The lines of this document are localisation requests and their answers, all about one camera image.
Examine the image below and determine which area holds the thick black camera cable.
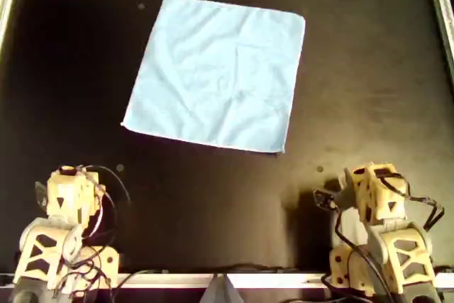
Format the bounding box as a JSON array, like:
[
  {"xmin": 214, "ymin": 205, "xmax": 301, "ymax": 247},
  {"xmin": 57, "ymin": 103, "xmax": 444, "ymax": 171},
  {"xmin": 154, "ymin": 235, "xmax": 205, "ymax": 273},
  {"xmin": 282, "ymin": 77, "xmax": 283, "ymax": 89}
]
[{"xmin": 331, "ymin": 204, "xmax": 397, "ymax": 303}]

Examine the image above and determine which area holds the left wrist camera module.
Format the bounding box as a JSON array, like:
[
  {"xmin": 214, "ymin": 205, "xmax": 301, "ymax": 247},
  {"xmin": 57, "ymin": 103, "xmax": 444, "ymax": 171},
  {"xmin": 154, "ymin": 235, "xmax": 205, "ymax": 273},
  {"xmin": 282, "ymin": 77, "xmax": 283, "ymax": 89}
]
[{"xmin": 34, "ymin": 181, "xmax": 50, "ymax": 214}]

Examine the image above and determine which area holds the whitish flat cable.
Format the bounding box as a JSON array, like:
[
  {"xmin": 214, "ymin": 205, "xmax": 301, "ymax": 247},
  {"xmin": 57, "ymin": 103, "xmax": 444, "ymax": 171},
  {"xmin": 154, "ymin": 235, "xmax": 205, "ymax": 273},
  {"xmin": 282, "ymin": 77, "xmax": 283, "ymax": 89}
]
[{"xmin": 83, "ymin": 185, "xmax": 109, "ymax": 238}]

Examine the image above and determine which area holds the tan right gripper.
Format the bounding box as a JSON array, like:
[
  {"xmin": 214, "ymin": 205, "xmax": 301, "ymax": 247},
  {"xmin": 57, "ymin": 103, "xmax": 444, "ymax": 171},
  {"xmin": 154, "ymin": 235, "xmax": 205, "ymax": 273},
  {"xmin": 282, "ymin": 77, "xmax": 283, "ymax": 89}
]
[{"xmin": 355, "ymin": 162, "xmax": 408, "ymax": 225}]

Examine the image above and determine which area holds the light blue microfibre cloth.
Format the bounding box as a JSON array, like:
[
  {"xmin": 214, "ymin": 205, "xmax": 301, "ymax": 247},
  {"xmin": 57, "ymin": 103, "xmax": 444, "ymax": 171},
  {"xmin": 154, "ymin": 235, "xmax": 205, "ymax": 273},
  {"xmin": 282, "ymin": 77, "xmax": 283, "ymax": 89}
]
[{"xmin": 120, "ymin": 0, "xmax": 306, "ymax": 155}]

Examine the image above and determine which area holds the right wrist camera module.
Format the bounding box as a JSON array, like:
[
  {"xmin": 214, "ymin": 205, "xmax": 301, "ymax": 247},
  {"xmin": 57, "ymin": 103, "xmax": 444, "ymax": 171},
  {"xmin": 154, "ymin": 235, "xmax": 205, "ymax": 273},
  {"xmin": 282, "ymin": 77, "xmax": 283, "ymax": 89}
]
[{"xmin": 312, "ymin": 167, "xmax": 359, "ymax": 212}]

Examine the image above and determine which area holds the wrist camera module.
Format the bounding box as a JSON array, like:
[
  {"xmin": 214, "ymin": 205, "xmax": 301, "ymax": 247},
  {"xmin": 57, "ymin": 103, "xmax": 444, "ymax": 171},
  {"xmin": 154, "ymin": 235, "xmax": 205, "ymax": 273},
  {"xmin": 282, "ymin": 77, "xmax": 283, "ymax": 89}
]
[
  {"xmin": 312, "ymin": 167, "xmax": 359, "ymax": 212},
  {"xmin": 34, "ymin": 181, "xmax": 50, "ymax": 214}
]

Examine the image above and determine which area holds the grey camera stand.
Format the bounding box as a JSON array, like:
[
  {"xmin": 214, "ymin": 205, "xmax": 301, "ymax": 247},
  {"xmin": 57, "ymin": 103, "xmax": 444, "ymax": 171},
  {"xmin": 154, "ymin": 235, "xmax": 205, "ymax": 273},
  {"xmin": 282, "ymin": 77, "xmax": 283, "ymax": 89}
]
[{"xmin": 200, "ymin": 273, "xmax": 245, "ymax": 303}]

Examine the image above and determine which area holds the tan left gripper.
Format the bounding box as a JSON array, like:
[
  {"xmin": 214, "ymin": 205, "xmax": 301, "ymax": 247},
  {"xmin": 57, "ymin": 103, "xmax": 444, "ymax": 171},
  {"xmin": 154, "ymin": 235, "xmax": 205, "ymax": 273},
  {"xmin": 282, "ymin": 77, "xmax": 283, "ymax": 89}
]
[{"xmin": 45, "ymin": 165, "xmax": 103, "ymax": 228}]

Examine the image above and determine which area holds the black motor cable loop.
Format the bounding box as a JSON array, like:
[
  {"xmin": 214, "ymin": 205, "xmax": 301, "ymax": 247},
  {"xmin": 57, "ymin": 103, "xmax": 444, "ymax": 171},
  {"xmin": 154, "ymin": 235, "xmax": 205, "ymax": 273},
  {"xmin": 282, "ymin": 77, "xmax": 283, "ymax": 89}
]
[{"xmin": 375, "ymin": 171, "xmax": 445, "ymax": 229}]

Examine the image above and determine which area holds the thin black cable arc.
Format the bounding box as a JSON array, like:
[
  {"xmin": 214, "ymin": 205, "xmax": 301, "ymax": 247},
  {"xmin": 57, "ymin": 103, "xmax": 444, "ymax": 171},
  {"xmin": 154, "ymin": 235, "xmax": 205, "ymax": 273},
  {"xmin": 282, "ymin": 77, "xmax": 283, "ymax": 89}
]
[{"xmin": 83, "ymin": 164, "xmax": 131, "ymax": 203}]

